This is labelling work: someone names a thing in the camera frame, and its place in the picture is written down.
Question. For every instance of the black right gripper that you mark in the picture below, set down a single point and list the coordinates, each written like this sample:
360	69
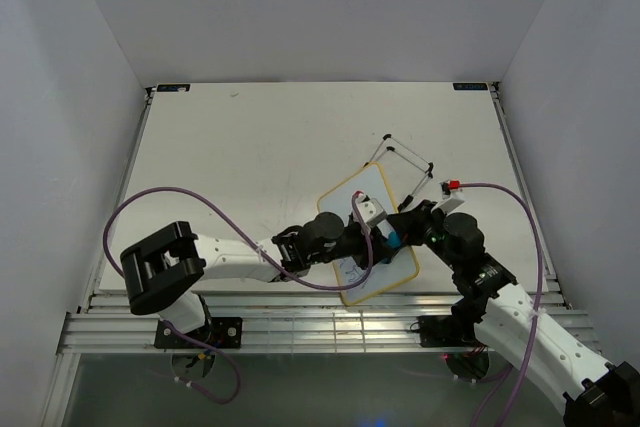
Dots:
408	224

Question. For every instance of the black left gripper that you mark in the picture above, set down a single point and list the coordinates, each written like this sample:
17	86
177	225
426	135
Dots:
380	248

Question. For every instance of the blue whiteboard eraser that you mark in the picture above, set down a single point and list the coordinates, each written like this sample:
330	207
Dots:
394	241

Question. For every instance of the yellow framed small whiteboard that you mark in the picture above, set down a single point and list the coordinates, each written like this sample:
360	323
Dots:
404	267

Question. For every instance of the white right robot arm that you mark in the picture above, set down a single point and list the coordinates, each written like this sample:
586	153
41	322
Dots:
586	388

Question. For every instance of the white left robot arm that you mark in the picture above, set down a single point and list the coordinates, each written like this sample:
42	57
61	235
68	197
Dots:
160	270

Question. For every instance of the blue label sticker right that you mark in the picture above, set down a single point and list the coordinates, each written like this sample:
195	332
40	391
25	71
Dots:
470	86

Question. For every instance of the blue label sticker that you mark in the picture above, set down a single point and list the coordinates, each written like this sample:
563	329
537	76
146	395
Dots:
470	86
173	88

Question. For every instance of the blue label sticker left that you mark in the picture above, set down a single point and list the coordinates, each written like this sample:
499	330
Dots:
173	88

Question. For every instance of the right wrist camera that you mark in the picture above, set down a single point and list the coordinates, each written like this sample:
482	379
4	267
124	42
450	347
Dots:
452	198

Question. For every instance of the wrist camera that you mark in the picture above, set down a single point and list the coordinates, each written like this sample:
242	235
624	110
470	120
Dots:
367	210
452	198

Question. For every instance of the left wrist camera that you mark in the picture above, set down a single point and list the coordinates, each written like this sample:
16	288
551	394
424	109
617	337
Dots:
367	210

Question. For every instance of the wire whiteboard stand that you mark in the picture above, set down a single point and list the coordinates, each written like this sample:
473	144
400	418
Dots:
408	171

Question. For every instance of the aluminium frame rails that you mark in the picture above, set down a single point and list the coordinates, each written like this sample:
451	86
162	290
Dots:
261	155

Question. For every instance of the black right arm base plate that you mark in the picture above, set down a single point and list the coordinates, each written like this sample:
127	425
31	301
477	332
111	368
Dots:
445	331

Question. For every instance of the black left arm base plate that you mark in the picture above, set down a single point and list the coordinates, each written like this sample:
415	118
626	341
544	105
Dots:
220	332

